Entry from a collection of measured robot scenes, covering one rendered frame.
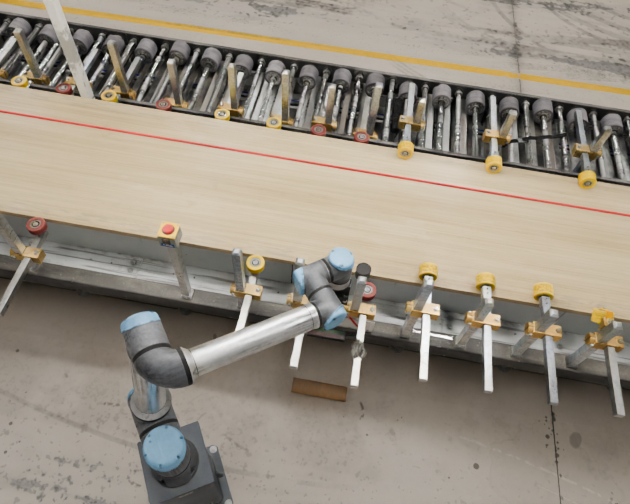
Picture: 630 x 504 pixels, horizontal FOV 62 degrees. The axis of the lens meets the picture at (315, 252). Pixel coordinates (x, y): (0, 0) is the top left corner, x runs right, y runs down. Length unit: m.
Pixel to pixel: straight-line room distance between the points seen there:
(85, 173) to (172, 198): 0.45
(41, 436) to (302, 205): 1.80
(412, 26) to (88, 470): 4.35
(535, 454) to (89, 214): 2.57
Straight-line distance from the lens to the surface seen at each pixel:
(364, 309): 2.29
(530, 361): 2.60
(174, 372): 1.58
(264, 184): 2.60
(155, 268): 2.71
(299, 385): 2.97
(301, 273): 1.78
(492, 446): 3.17
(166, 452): 2.11
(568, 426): 3.38
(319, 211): 2.50
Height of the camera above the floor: 2.89
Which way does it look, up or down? 57 degrees down
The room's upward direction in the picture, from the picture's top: 6 degrees clockwise
